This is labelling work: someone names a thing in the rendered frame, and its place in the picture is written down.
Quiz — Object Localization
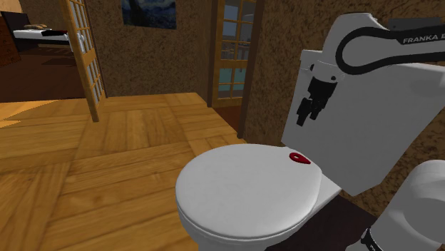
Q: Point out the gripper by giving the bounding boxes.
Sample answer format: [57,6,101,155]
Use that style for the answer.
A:
[296,76,339,127]

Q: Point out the red flat teardrop object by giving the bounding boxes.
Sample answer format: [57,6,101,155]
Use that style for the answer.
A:
[288,151,312,165]

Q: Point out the white toilet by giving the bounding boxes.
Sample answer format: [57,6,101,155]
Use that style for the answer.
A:
[175,49,445,251]

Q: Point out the white bed with dark headboard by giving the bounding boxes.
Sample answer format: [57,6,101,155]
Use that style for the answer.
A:
[0,10,76,53]

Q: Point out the wooden door with glass panes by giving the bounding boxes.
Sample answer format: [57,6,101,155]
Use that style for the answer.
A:
[58,0,109,123]
[207,0,266,140]

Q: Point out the dark blue wall picture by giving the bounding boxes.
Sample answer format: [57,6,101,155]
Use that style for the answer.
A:
[120,0,178,31]

